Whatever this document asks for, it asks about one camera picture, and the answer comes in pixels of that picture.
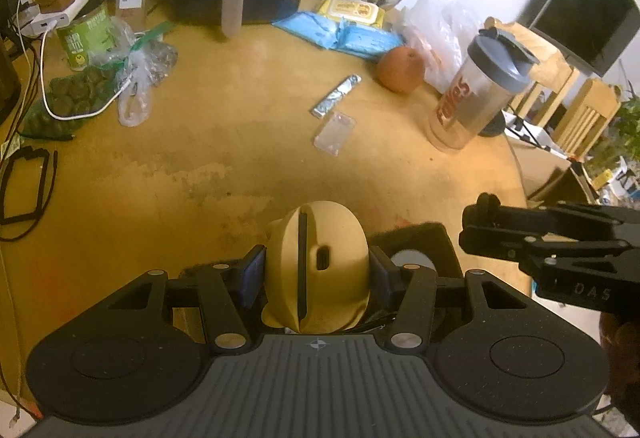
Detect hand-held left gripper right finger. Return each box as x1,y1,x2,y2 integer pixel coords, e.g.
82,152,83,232
369,246,533,352

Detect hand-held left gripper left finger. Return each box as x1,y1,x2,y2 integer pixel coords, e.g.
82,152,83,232
107,245,267,354

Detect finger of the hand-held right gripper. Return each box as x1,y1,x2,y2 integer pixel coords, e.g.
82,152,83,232
462,194,640,239
460,230,631,269

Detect yellow rubber cap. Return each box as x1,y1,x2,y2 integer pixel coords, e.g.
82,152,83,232
261,200,371,334

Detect person's right hand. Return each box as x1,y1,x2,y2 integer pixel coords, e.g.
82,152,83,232
599,313,640,411

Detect grey round object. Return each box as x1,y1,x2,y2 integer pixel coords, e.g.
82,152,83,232
390,250,436,271

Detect open cardboard box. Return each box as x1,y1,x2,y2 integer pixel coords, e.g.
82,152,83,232
505,118,592,209

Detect clear shaker bottle grey lid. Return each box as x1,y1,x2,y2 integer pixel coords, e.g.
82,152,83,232
428,28,542,153

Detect wooden chair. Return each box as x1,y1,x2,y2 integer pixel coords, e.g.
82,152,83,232
482,16,581,119
550,78,624,159

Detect small clear plastic packet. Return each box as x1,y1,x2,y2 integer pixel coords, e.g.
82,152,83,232
315,112,357,157

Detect orange fruit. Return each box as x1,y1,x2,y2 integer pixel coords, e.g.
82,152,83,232
376,46,426,93

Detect green potted plant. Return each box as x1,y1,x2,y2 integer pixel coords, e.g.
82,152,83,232
607,62,640,159

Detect silver foil sachet stick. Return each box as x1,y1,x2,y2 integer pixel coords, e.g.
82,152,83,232
312,74,362,120

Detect translucent printed plastic bag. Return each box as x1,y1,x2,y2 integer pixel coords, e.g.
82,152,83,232
402,0,484,94

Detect blue flat packet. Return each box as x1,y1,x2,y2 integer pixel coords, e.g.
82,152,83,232
337,25,404,61
272,12,347,50

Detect crumpled clear plastic bag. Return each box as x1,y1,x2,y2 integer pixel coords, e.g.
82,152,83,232
117,62,154,128

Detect black flat monitor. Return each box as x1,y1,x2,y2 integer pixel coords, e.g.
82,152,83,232
517,0,640,77

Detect zip bag with green seal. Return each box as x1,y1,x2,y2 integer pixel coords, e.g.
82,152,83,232
100,18,180,86

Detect yellow wet wipes pack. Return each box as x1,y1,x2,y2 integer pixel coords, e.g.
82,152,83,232
316,0,386,30

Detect bag of dark green balls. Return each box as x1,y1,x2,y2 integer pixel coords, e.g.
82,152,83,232
20,68,126,141

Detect green labelled can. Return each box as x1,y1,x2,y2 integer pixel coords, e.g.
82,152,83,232
56,0,119,71

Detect dark steel electric kettle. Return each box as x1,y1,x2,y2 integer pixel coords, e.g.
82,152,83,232
0,42,24,124

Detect white power bank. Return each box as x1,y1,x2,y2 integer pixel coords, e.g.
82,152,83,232
20,0,114,36

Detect black cord loop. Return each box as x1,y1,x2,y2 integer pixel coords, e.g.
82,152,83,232
0,145,59,241

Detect white charging cable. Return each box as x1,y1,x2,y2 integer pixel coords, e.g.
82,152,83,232
40,28,136,120

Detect black charger cables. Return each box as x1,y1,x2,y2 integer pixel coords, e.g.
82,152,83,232
0,0,41,64

